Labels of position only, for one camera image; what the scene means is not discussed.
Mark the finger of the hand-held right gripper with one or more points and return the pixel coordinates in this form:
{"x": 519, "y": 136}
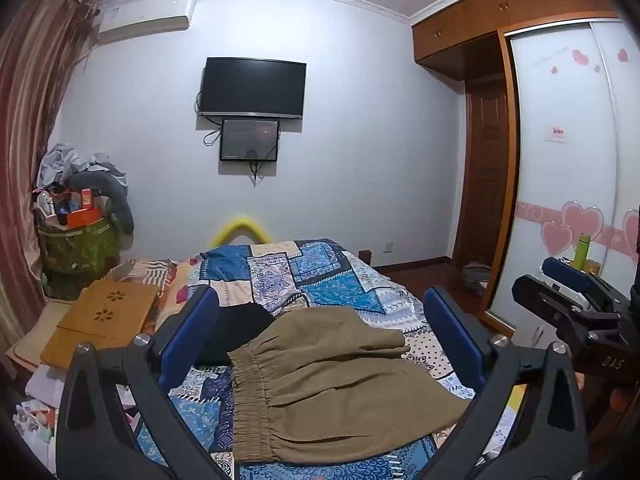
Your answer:
{"x": 565, "y": 272}
{"x": 535, "y": 295}

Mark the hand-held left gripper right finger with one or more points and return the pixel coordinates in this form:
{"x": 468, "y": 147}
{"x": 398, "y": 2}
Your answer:
{"x": 450, "y": 330}

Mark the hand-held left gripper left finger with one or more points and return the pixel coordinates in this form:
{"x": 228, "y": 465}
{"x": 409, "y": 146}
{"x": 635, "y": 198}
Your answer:
{"x": 192, "y": 330}

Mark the khaki pants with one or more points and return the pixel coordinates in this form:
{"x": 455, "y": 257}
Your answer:
{"x": 325, "y": 385}

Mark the green bottle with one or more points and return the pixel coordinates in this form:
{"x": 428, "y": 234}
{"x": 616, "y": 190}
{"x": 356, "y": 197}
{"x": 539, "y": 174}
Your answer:
{"x": 581, "y": 255}

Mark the black cloth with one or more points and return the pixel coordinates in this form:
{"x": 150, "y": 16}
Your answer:
{"x": 235, "y": 330}

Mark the grey cloth on floor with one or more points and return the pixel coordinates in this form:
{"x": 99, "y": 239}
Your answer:
{"x": 477, "y": 275}

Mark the wooden lap desk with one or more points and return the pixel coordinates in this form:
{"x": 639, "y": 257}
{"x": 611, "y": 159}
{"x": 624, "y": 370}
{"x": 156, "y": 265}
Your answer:
{"x": 95, "y": 325}

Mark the wooden bedpost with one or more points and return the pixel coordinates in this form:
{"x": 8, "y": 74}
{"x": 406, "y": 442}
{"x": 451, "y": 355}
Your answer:
{"x": 365, "y": 256}

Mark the yellow foam hoop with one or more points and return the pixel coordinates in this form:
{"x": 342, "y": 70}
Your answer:
{"x": 240, "y": 220}

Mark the patchwork bedspread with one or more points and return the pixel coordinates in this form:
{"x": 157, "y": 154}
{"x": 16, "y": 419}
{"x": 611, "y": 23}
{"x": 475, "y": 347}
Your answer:
{"x": 330, "y": 280}

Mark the green laundry basket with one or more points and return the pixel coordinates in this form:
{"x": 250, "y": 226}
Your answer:
{"x": 80, "y": 255}

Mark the brown wooden door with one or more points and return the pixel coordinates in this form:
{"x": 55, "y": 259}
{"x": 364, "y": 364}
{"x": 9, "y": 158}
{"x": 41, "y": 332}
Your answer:
{"x": 487, "y": 160}

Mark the orange box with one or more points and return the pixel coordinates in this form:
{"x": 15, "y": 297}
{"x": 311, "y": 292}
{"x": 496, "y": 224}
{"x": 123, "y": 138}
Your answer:
{"x": 82, "y": 218}

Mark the wooden wardrobe with heart doors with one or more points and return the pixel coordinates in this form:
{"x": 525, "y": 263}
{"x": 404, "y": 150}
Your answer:
{"x": 550, "y": 110}

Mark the clutter of small bottles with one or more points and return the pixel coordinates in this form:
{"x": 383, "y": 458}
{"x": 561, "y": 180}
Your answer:
{"x": 37, "y": 420}

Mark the pile of grey clothes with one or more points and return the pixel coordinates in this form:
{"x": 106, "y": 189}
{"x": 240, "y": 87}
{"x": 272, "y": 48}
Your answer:
{"x": 65, "y": 160}

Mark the pink striped curtain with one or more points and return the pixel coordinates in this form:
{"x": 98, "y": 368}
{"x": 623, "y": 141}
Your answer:
{"x": 25, "y": 135}

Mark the white air conditioner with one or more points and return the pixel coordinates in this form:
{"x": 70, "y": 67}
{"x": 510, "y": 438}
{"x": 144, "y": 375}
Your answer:
{"x": 145, "y": 17}

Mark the white wall socket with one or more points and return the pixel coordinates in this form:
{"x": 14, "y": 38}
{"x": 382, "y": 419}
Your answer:
{"x": 388, "y": 246}

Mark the small black wall monitor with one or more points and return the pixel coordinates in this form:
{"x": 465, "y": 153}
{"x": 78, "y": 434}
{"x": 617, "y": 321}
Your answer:
{"x": 249, "y": 140}

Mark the black wall television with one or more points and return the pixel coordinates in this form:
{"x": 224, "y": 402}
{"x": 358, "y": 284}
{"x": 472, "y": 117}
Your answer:
{"x": 252, "y": 85}

